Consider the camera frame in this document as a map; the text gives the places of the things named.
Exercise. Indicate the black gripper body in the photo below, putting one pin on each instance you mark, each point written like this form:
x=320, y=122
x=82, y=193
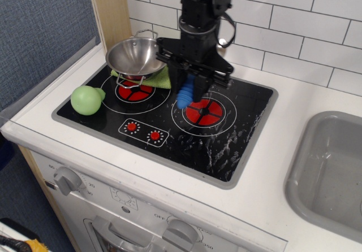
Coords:
x=196, y=53

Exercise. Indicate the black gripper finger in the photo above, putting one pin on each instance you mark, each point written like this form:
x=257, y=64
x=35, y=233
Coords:
x=201, y=85
x=177, y=77

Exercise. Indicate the blue handled metal spoon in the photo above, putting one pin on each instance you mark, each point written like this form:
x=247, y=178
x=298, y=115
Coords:
x=185, y=94

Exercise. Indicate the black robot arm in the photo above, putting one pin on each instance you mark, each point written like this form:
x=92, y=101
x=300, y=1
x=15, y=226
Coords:
x=205, y=15

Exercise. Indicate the silver metal bowl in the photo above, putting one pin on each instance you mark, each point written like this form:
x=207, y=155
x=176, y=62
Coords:
x=134, y=56

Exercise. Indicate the green folded cloth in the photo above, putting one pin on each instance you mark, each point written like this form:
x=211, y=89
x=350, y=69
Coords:
x=158, y=79

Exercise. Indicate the black toy stovetop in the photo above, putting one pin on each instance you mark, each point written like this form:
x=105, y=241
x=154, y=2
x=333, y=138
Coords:
x=210, y=140

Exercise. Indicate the green toy pear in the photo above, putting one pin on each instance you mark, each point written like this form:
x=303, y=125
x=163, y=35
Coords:
x=87, y=100

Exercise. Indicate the grey right oven knob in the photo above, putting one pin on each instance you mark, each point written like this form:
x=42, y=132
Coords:
x=181, y=235

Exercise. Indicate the grey oven knob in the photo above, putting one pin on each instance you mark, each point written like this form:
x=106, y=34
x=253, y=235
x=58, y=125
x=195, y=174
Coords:
x=67, y=180
x=181, y=235

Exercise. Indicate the grey left oven knob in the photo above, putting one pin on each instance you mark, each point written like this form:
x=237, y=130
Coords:
x=67, y=180

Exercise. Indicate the grey toy sink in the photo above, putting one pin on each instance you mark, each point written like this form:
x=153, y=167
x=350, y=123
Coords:
x=324, y=183

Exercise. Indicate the yellow object bottom left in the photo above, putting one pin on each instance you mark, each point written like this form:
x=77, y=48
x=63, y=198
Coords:
x=34, y=246

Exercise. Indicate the silver oven door handle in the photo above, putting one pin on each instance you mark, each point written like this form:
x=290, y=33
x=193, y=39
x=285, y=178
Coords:
x=122, y=236

